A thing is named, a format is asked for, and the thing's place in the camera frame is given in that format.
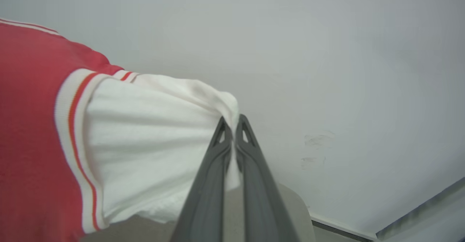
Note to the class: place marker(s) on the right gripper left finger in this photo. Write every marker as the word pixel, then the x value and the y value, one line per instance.
pixel 205 205

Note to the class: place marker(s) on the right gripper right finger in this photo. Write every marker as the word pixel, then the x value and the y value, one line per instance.
pixel 259 205

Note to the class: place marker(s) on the red and white garment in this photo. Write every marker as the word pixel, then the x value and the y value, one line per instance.
pixel 36 125

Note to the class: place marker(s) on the white wall baseboard strip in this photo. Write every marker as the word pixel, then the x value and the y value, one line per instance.
pixel 345 228

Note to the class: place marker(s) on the dark wall baseboard strip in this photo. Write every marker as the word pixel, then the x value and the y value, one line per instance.
pixel 421 207

